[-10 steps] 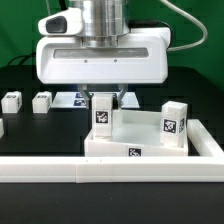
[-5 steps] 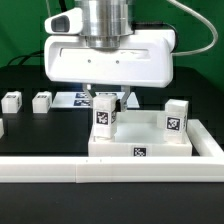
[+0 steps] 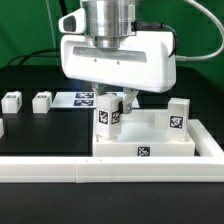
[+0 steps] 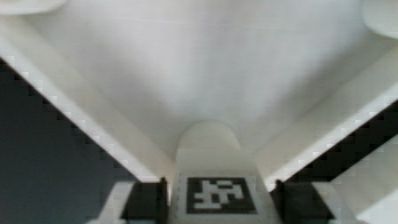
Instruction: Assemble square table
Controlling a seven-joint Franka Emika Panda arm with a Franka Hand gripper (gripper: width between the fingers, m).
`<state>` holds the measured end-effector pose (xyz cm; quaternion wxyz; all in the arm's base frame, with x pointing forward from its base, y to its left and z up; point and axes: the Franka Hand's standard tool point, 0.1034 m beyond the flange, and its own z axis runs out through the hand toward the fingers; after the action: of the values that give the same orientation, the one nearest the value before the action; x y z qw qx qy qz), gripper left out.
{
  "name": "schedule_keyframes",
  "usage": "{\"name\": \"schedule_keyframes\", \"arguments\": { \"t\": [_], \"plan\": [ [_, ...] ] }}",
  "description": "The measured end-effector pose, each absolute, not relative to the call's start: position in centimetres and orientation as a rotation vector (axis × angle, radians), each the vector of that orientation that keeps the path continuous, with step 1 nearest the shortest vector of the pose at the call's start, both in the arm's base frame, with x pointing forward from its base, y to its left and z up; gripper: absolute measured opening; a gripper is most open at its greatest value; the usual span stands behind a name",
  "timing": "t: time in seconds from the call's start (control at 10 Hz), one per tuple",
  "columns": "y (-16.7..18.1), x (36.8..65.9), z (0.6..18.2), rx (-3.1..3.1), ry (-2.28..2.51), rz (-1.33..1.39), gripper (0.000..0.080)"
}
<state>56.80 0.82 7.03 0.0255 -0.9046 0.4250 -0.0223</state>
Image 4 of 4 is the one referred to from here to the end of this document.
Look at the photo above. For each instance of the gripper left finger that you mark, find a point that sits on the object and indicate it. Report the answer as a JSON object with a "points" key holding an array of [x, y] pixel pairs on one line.
{"points": [[136, 204]]}

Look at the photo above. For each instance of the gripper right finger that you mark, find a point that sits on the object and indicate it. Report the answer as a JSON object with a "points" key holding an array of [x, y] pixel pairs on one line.
{"points": [[310, 203]]}

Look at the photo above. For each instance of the white leg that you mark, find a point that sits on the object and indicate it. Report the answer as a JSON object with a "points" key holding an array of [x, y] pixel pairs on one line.
{"points": [[219, 192]]}

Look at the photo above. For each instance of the white square table top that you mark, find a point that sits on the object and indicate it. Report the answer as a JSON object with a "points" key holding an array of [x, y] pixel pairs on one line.
{"points": [[280, 65]]}

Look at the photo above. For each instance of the white U-shaped fence wall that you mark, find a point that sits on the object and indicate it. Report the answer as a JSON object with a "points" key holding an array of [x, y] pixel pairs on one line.
{"points": [[367, 185]]}

